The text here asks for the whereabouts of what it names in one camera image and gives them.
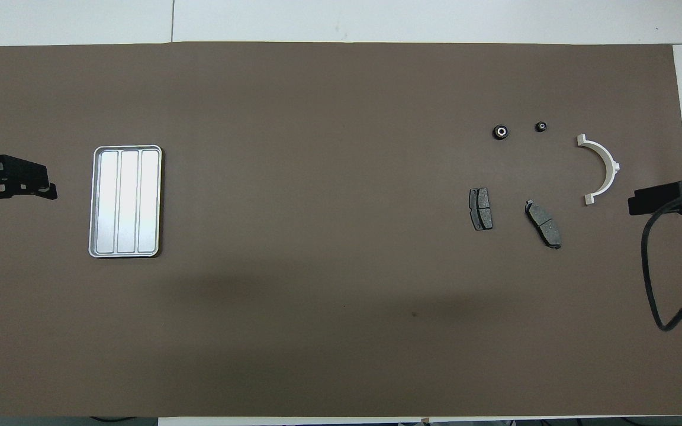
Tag silver ribbed metal tray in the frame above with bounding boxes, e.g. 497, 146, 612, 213
88, 145, 163, 259

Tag long dark brake pad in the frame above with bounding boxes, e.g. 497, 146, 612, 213
525, 199, 562, 250

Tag short dark brake pad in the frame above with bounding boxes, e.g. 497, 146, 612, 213
468, 188, 494, 231

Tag brown table mat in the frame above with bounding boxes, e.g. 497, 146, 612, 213
0, 41, 682, 418

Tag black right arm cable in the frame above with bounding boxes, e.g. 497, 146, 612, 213
641, 195, 682, 331

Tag white half-ring bracket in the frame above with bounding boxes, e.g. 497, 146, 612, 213
576, 134, 621, 206

